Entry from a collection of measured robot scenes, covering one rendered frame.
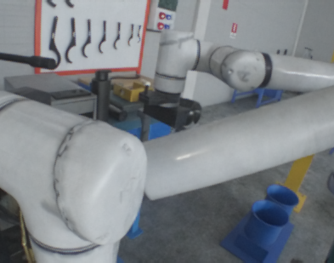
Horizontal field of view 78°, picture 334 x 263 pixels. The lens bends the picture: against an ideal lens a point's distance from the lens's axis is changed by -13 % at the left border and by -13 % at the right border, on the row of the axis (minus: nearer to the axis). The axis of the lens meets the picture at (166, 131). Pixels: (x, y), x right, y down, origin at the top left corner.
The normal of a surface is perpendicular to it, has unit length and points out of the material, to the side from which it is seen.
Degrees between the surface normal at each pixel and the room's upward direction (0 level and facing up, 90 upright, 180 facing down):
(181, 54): 90
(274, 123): 50
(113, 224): 87
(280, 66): 64
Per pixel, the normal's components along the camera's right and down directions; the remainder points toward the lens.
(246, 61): 0.10, 0.34
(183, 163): -0.15, -0.03
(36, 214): -0.30, 0.36
